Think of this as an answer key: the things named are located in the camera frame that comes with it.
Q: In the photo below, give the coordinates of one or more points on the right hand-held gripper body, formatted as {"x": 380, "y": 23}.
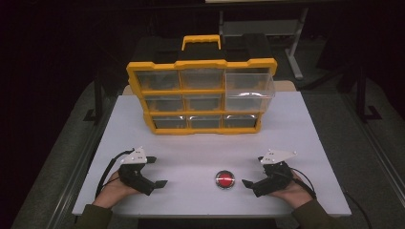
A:
{"x": 275, "y": 179}

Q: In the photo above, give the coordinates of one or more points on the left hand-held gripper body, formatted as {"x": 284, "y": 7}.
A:
{"x": 135, "y": 178}

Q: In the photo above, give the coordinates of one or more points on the person's right hand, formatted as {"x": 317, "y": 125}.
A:
{"x": 296, "y": 194}

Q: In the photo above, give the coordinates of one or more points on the person's left hand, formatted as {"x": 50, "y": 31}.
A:
{"x": 111, "y": 192}

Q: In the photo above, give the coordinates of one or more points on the red round button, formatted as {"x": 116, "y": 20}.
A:
{"x": 224, "y": 179}

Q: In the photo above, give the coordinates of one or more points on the set of small clear drawers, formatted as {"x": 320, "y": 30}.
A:
{"x": 165, "y": 103}

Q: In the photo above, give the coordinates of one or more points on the clear plastic drawer bin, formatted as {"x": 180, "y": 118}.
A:
{"x": 250, "y": 95}

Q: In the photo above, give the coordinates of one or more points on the black metal stand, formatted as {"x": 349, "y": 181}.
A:
{"x": 98, "y": 98}
{"x": 361, "y": 95}

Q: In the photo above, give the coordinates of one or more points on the yellow black organizer cabinet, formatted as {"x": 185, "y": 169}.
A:
{"x": 203, "y": 64}

